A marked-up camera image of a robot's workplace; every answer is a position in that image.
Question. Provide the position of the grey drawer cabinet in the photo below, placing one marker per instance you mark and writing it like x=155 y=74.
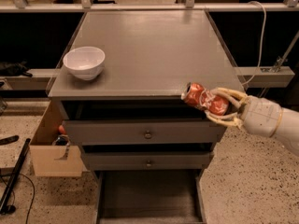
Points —
x=151 y=57

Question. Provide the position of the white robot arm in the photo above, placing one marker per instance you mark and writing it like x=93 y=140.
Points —
x=288 y=129

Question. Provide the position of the orange ball in box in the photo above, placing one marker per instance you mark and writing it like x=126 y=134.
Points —
x=61 y=129

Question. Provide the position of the black pole stand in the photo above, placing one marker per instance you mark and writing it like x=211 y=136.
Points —
x=13 y=176

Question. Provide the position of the grey middle drawer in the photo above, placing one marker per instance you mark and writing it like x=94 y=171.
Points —
x=146 y=160

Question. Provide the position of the cardboard box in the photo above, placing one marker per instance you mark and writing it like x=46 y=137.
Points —
x=49 y=159

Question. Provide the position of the grey bottom drawer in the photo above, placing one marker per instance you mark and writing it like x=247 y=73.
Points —
x=149 y=197

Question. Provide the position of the white bowl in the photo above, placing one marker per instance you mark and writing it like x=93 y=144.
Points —
x=85 y=63

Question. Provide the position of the black cloth bundle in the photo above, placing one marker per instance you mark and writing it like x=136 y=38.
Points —
x=8 y=69

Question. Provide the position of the grey metal railing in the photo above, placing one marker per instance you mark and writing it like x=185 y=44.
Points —
x=87 y=5

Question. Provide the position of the red coke can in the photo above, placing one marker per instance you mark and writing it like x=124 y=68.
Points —
x=201 y=98

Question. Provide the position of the grey drawer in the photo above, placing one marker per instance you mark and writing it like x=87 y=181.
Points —
x=146 y=160
x=149 y=197
x=137 y=132

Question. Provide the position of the grey top drawer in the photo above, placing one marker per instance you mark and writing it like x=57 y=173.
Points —
x=137 y=132

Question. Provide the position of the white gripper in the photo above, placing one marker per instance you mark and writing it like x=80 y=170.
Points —
x=261 y=116

